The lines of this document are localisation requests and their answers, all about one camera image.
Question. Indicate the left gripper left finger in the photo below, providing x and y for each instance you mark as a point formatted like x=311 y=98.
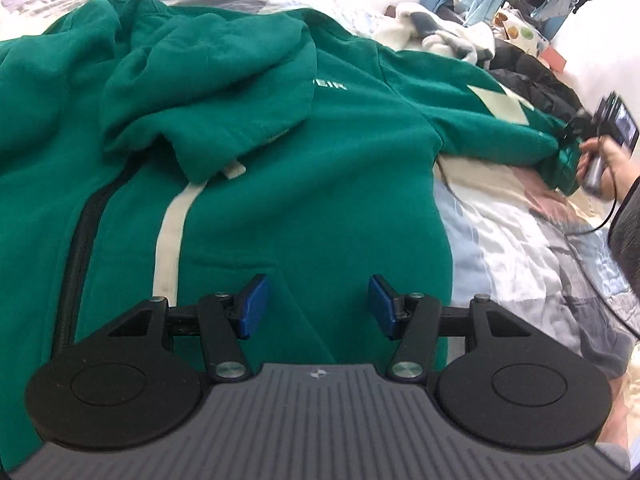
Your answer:
x=242 y=311

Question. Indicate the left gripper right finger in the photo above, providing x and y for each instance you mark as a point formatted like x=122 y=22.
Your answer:
x=417 y=313

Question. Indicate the green zip hoodie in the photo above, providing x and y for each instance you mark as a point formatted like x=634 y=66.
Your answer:
x=250 y=159

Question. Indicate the pile of clothes on bed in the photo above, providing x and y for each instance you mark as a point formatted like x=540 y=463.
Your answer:
x=418 y=29

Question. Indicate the person's right hand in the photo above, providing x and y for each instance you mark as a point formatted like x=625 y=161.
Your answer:
x=606 y=169

